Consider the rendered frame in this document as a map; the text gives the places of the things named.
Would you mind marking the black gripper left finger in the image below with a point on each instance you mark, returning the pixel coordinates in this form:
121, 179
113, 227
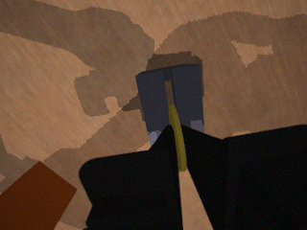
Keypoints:
137, 172

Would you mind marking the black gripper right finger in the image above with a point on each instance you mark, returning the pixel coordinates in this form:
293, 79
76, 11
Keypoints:
214, 164

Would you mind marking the gold coin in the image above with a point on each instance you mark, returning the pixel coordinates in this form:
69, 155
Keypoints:
175, 123

